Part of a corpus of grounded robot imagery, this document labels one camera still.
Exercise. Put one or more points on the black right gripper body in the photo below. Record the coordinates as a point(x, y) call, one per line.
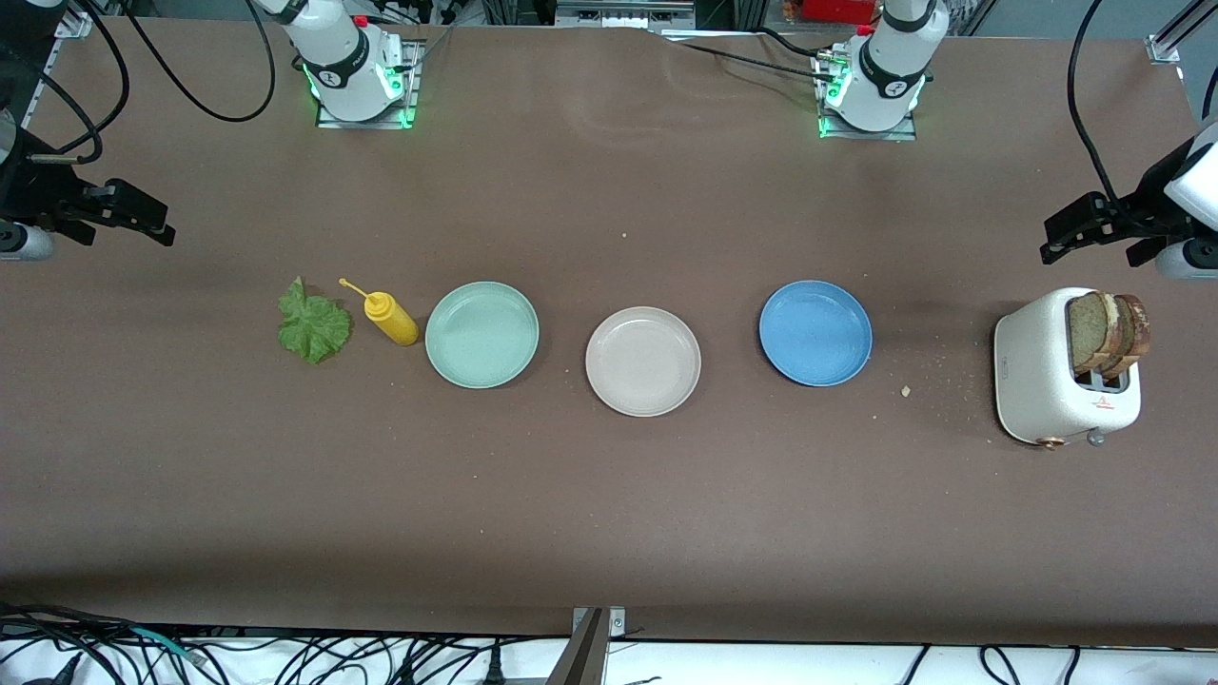
point(30, 186)

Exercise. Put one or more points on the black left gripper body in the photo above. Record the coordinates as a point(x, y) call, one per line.
point(1149, 198)

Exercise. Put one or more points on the brown bread slice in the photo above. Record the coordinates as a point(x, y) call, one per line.
point(1137, 333)
point(1090, 333)

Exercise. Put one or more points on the green lettuce leaf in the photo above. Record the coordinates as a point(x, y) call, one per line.
point(314, 333)

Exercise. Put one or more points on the yellow mustard squeeze bottle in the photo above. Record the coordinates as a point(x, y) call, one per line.
point(395, 323)

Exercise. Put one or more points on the blue plate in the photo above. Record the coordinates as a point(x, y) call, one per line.
point(815, 333)

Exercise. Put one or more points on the mint green plate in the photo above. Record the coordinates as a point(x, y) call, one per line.
point(481, 335)

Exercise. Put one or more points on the beige plate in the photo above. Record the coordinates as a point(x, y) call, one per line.
point(642, 362)

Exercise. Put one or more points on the white toaster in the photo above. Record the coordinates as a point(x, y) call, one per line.
point(1037, 371)

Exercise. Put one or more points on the aluminium corner profile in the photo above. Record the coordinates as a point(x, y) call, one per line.
point(1166, 48)

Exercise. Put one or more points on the red box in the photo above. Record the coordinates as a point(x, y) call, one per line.
point(837, 9)

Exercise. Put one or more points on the grey metal box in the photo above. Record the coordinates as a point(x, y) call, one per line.
point(618, 11)

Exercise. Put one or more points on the aluminium profile bar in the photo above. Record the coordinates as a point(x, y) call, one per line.
point(582, 656)

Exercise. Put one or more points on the aluminium side rail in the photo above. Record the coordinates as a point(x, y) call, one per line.
point(38, 93)

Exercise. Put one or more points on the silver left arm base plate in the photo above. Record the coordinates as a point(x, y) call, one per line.
point(866, 136)

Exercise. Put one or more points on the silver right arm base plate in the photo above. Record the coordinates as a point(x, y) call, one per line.
point(413, 86)

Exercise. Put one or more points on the small metal bracket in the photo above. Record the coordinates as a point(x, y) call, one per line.
point(618, 623)

